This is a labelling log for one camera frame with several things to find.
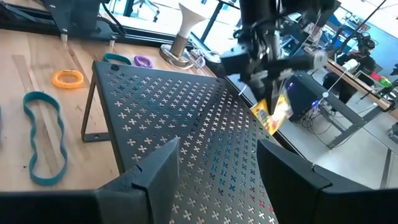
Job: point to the person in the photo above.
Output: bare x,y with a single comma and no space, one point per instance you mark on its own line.
345,84

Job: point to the black perforated metal shelf riser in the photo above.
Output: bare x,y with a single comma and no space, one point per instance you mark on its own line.
186,124

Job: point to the large yellow crayon box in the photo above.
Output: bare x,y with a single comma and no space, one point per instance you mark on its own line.
276,121

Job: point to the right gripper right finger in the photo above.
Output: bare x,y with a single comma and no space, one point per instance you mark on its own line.
311,202

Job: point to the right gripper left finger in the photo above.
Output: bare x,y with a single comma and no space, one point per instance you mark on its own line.
93,208

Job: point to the white cylindrical container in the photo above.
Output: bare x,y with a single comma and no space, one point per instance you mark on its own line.
349,64

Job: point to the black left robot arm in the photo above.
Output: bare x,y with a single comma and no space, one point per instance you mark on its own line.
74,15

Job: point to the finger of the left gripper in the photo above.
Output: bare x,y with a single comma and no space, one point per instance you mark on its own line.
298,64
236,62

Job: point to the white mushroom lamp wooden base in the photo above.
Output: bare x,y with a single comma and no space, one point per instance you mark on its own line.
189,18

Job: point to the wooden workbench grey frame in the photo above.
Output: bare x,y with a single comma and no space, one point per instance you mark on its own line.
381,101

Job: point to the black computer tower blue lights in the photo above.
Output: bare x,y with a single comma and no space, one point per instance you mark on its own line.
303,96

